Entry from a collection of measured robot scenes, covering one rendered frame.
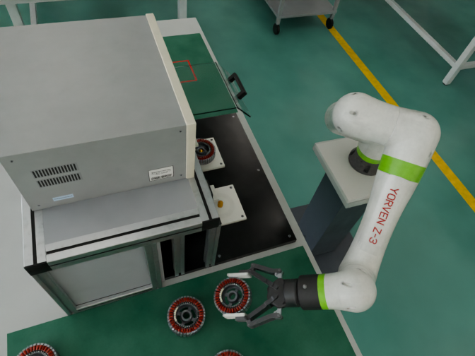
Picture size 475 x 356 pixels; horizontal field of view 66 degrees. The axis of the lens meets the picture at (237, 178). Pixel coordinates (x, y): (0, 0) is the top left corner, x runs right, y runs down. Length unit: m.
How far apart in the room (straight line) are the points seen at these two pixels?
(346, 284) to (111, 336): 0.68
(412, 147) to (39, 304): 1.14
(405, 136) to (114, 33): 0.80
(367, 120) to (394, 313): 1.43
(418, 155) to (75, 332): 1.06
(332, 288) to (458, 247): 1.74
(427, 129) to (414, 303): 1.44
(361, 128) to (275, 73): 2.19
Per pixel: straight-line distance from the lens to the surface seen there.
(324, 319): 1.27
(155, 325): 1.20
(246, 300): 1.11
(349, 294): 0.99
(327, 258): 2.20
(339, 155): 1.61
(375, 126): 1.03
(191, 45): 2.02
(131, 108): 0.85
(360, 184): 1.54
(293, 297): 1.03
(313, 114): 2.90
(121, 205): 0.94
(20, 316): 1.29
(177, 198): 0.94
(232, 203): 1.33
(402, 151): 1.05
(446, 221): 2.73
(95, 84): 0.92
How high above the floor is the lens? 1.91
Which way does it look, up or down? 54 degrees down
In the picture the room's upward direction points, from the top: 11 degrees clockwise
